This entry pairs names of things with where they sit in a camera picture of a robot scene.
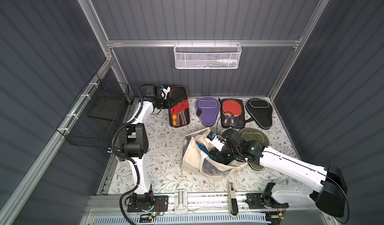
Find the clear ping pong paddle set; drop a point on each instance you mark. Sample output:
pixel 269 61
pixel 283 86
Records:
pixel 232 113

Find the purple paddle case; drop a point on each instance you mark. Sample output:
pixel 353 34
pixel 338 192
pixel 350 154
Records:
pixel 207 110

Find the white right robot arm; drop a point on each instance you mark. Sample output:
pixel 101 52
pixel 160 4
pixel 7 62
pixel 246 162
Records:
pixel 323 187

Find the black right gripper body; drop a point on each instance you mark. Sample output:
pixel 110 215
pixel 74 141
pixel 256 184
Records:
pixel 225 152

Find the red black mesh paddle set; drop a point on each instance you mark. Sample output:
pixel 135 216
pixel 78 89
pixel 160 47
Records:
pixel 179 110

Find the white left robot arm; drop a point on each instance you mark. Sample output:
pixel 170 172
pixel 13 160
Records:
pixel 130 145

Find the white black handheld tool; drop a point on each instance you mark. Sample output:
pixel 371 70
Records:
pixel 232 201

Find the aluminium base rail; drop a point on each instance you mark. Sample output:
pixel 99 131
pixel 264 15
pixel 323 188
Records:
pixel 197 203

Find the black paddle case white piping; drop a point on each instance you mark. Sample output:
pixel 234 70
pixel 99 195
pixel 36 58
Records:
pixel 261 112

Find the white clamp on rail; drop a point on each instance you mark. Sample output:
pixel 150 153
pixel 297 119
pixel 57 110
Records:
pixel 181 202

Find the black wire basket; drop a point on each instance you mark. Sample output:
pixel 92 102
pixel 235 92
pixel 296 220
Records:
pixel 97 114

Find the white wire mesh basket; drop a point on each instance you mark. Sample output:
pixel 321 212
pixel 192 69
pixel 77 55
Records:
pixel 187 55

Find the green paddle case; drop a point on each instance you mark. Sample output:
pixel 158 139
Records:
pixel 255 135

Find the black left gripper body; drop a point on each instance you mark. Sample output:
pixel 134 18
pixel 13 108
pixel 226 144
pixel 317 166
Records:
pixel 165 103

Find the blue paddle case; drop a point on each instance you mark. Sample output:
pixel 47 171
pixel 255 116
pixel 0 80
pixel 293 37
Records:
pixel 207 151

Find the cream canvas tote bag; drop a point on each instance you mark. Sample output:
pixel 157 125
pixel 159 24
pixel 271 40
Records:
pixel 196 160

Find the markers in white basket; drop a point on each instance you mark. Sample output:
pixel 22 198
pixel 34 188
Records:
pixel 219 63

